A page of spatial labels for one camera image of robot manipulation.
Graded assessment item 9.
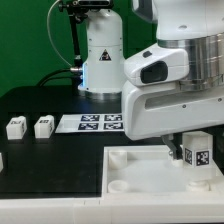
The white square tabletop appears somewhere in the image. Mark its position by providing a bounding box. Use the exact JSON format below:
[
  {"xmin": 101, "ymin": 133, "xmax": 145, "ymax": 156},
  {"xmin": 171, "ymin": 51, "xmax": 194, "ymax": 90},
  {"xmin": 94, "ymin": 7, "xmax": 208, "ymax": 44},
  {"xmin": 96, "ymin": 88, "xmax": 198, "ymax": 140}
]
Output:
[{"xmin": 102, "ymin": 145, "xmax": 224, "ymax": 194}]

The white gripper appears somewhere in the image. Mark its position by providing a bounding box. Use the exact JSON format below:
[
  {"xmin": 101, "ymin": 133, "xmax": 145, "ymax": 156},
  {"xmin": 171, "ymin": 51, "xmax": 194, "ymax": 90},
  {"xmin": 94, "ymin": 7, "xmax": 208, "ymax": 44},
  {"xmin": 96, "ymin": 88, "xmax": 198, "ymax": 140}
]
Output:
[{"xmin": 122, "ymin": 82, "xmax": 224, "ymax": 160}]

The white sheet with fiducial tags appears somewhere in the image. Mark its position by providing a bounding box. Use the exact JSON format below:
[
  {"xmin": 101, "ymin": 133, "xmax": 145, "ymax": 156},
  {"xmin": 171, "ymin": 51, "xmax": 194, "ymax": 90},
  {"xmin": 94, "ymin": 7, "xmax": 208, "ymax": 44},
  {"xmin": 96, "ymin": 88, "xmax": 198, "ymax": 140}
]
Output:
[{"xmin": 56, "ymin": 113, "xmax": 124, "ymax": 133}]

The grey cable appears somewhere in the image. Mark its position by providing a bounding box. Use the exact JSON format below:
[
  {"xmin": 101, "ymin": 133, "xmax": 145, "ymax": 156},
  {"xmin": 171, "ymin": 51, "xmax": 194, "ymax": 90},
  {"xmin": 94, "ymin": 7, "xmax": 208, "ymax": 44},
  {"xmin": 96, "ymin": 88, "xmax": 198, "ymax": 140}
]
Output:
[{"xmin": 46, "ymin": 0, "xmax": 74, "ymax": 68}]

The black camera on stand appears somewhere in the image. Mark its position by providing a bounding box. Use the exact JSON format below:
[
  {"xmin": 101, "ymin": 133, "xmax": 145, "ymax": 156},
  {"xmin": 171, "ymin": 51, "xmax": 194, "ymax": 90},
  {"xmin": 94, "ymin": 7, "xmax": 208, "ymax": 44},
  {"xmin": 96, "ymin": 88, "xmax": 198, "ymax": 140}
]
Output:
[{"xmin": 58, "ymin": 0, "xmax": 114, "ymax": 66}]

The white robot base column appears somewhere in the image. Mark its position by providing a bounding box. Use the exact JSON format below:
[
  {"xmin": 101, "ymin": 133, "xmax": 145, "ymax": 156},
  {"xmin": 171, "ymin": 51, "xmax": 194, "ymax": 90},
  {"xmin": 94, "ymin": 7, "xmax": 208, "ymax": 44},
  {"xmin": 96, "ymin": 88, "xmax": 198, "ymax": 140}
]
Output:
[{"xmin": 78, "ymin": 9, "xmax": 126, "ymax": 100}]

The black cable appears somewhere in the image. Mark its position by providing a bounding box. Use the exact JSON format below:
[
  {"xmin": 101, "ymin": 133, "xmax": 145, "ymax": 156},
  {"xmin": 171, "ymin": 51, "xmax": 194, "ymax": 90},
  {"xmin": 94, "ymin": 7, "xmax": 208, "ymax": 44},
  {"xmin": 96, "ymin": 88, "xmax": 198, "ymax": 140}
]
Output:
[{"xmin": 36, "ymin": 68, "xmax": 83, "ymax": 88}]

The white part at left edge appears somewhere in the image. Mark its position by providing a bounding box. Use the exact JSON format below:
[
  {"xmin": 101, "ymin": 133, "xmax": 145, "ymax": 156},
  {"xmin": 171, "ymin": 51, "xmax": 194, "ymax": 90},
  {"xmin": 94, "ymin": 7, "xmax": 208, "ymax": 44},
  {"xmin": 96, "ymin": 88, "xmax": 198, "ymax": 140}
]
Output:
[{"xmin": 0, "ymin": 153, "xmax": 4, "ymax": 173}]

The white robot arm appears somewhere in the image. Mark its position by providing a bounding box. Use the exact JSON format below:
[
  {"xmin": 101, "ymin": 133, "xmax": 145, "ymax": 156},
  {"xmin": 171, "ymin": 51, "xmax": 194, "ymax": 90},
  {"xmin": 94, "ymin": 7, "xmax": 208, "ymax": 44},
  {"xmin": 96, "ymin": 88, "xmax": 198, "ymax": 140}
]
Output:
[{"xmin": 122, "ymin": 0, "xmax": 224, "ymax": 159}]

